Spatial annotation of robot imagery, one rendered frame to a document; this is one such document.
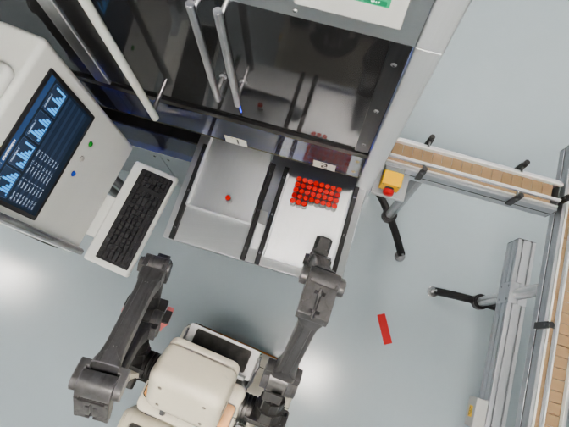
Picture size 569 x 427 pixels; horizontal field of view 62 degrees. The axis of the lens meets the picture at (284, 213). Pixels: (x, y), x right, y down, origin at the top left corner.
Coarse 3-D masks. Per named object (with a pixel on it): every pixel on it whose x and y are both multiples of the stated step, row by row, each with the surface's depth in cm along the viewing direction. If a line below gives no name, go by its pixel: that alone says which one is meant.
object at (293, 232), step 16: (288, 176) 187; (288, 192) 186; (288, 208) 184; (320, 208) 184; (272, 224) 179; (288, 224) 182; (304, 224) 182; (320, 224) 182; (336, 224) 182; (272, 240) 181; (288, 240) 181; (304, 240) 181; (336, 240) 181; (272, 256) 179; (288, 256) 179; (304, 256) 179
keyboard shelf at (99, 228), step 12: (132, 168) 197; (144, 168) 197; (132, 180) 196; (120, 192) 195; (168, 192) 194; (108, 204) 194; (120, 204) 193; (96, 216) 193; (108, 216) 192; (156, 216) 192; (96, 228) 191; (108, 228) 191; (96, 240) 190; (144, 240) 189; (96, 252) 188; (108, 264) 187; (132, 264) 187
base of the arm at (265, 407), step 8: (256, 408) 134; (264, 408) 132; (272, 408) 132; (280, 408) 133; (256, 416) 134; (264, 416) 132; (272, 416) 132; (280, 416) 134; (288, 416) 138; (256, 424) 134; (264, 424) 133; (272, 424) 134; (280, 424) 135
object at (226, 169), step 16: (208, 144) 188; (224, 144) 191; (208, 160) 189; (224, 160) 189; (240, 160) 189; (256, 160) 189; (208, 176) 188; (224, 176) 188; (240, 176) 188; (256, 176) 188; (192, 192) 185; (208, 192) 186; (224, 192) 186; (240, 192) 186; (256, 192) 186; (208, 208) 184; (224, 208) 184; (240, 208) 184
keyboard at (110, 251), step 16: (144, 176) 194; (160, 176) 195; (144, 192) 192; (160, 192) 192; (128, 208) 190; (144, 208) 190; (128, 224) 189; (144, 224) 188; (112, 240) 187; (128, 240) 187; (96, 256) 187; (112, 256) 185; (128, 256) 185
